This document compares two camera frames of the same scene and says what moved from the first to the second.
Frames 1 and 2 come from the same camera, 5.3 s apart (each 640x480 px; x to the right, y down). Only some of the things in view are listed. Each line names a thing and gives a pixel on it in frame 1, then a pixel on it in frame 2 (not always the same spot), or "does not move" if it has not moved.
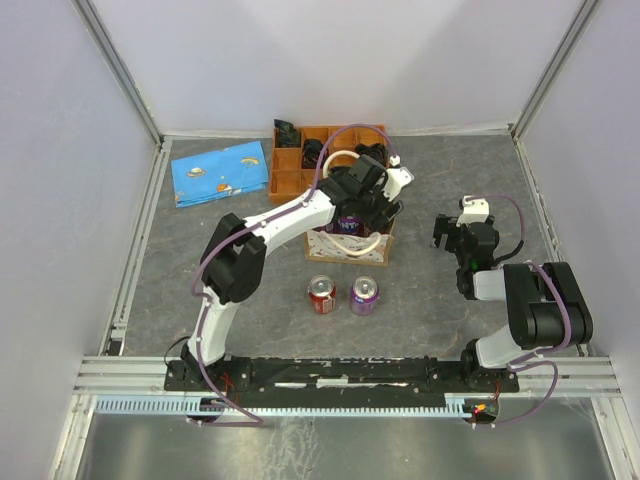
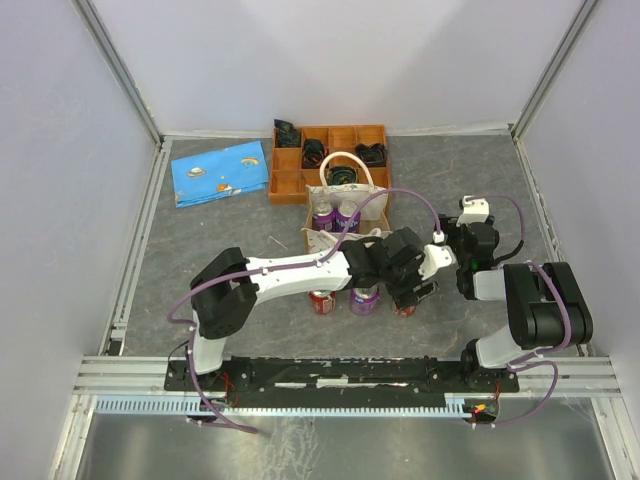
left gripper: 378,220 to 406,296
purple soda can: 349,225 does not move
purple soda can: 364,294 does not move
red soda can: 322,292 does not move
